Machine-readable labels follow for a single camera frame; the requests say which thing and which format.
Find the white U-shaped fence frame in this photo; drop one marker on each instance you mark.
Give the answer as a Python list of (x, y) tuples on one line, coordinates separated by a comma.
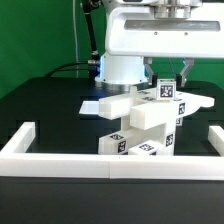
[(15, 160)]

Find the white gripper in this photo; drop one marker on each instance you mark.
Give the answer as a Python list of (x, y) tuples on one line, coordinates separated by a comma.
[(134, 31)]

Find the white chair seat part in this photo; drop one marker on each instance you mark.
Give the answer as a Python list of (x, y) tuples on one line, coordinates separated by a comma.
[(163, 133)]

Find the white tagged cube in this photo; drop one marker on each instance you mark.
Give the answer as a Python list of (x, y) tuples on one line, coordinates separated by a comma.
[(179, 121), (165, 89)]

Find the white marker sheet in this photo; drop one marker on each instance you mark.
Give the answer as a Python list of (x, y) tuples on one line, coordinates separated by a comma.
[(89, 108)]

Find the white chair back frame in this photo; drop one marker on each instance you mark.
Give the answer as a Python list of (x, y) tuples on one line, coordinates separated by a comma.
[(146, 112)]

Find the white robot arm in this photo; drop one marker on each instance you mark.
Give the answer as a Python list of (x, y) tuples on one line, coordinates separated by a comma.
[(122, 71)]

